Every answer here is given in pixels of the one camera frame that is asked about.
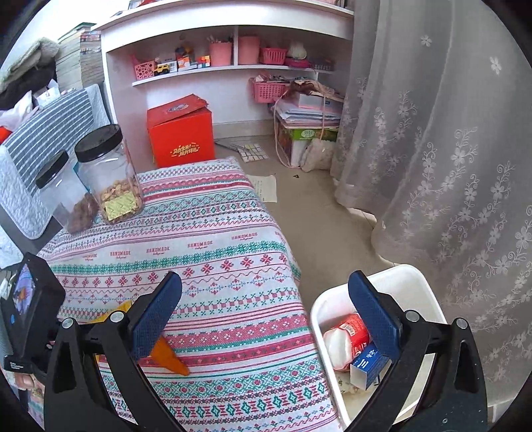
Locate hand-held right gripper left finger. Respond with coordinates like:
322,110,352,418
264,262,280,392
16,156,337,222
43,271,189,432

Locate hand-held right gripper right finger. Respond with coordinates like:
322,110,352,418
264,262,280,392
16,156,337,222
344,270,488,432

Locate red white paper cup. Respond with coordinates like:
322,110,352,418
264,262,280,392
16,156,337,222
323,313,372,372

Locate yellow packet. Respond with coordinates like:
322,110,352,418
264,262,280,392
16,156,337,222
93,302,191,378

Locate small blue white box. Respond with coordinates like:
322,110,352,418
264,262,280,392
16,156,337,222
350,343,392,391

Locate white plastic bin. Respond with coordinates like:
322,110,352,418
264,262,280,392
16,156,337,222
310,264,448,431

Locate person's left hand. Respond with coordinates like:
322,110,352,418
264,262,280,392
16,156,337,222
14,373,45,391

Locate patterned striped tablecloth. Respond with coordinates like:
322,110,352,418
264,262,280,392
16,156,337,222
37,157,344,432

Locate small black lid plastic jar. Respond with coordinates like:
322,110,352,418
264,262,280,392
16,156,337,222
35,150,99,236

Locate large black lid plastic jar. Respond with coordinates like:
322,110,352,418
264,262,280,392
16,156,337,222
75,124,145,226

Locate white paper sheet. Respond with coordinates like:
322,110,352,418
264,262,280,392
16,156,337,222
248,174,279,204

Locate beige plush bag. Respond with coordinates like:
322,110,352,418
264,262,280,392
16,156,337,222
300,138,335,173

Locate lace flower curtain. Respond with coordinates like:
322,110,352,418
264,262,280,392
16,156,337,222
330,0,532,408

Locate striped quilted sofa cover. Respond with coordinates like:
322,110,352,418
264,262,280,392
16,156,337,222
0,85,114,267

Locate red cardboard box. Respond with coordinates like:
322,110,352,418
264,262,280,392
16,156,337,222
146,95,216,168

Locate colourful grid paper sheet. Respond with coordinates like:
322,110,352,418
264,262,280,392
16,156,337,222
237,143,270,164

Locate pink white cloth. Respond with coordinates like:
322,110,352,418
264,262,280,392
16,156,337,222
0,89,35,125

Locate stack of papers and boxes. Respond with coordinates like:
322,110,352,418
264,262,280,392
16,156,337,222
272,79,346,167

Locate dark cloth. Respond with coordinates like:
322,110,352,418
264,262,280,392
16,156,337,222
0,62,57,111

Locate pink lattice basket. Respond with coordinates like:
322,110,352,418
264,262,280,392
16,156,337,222
133,56,157,81

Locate large pink plastic basket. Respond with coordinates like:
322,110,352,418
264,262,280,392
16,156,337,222
249,77,292,104

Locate colourful toy boxes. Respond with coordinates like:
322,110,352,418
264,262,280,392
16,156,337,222
177,54,209,72

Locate beige folded blanket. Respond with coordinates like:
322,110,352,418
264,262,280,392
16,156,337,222
0,37,61,84

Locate stack of books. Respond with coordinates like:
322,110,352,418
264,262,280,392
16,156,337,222
56,25,104,93

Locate pink cup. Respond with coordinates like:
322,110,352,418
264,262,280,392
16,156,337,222
238,35,262,65
208,39,234,67

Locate white pink shelf desk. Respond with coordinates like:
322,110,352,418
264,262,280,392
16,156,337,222
89,0,356,167

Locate small pink plastic basket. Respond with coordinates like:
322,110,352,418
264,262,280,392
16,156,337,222
260,47,289,65

